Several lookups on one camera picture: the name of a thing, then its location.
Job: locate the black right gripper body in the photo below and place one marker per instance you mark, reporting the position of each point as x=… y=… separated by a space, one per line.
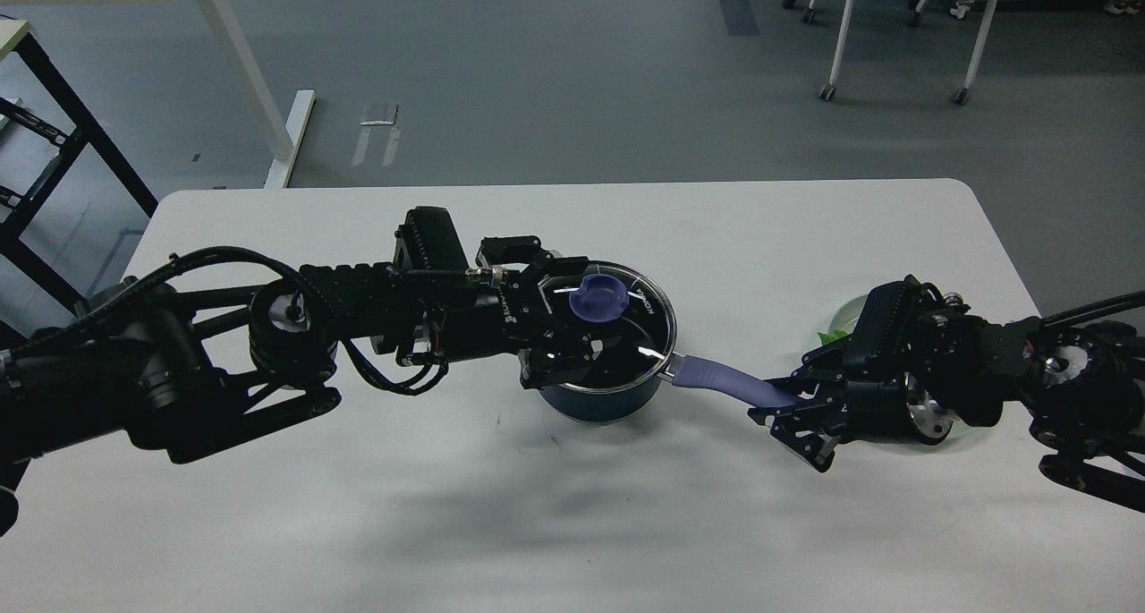
x=890 y=410

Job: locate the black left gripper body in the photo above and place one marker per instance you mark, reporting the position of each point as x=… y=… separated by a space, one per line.
x=507 y=317

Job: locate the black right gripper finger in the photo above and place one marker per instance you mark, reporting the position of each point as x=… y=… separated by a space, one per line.
x=812 y=437
x=797 y=395

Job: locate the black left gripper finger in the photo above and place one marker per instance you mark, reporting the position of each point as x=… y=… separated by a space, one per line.
x=587 y=361
x=520 y=263

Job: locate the glass pot lid blue knob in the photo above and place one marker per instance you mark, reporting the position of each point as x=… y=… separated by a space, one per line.
x=613 y=297

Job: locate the blue saucepan with handle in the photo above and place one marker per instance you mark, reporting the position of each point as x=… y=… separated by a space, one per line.
x=681 y=371

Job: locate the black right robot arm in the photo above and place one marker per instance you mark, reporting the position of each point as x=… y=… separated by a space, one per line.
x=919 y=361

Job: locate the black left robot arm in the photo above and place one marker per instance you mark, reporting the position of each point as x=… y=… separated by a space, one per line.
x=222 y=346

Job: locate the orange toy carrot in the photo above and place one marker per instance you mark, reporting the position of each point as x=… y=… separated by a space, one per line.
x=827 y=338

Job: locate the pale green glass plate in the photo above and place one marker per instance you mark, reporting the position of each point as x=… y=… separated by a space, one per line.
x=845 y=318

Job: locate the black metal rack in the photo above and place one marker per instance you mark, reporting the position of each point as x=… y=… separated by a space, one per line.
x=87 y=132

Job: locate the white table leg frame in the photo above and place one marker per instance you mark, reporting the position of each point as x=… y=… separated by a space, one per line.
x=283 y=134

